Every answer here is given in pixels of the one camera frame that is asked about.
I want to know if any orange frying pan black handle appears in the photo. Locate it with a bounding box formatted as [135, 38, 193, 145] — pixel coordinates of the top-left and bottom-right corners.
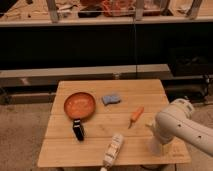
[64, 92, 96, 141]

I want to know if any wooden folding table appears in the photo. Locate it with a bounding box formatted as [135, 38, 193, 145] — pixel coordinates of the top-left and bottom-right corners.
[38, 79, 191, 167]

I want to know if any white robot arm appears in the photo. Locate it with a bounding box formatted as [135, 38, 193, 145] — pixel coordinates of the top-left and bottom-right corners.
[152, 98, 213, 157]

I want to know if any white ceramic cup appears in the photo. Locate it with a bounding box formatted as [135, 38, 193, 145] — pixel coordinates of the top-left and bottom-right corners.
[147, 137, 163, 156]

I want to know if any cluttered back shelf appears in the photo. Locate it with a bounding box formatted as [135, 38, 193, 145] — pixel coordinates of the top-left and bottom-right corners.
[0, 0, 213, 27]

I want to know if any white squeeze bottle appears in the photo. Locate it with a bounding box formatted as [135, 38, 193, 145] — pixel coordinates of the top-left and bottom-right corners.
[100, 134, 124, 171]

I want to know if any thin black vertical cable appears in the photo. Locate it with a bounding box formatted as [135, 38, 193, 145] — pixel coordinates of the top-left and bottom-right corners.
[132, 16, 138, 80]

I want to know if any orange toy carrot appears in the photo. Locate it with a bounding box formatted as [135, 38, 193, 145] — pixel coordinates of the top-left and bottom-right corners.
[128, 106, 144, 128]

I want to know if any long grey bench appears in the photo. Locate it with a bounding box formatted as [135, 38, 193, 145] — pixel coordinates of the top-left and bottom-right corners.
[0, 64, 170, 105]

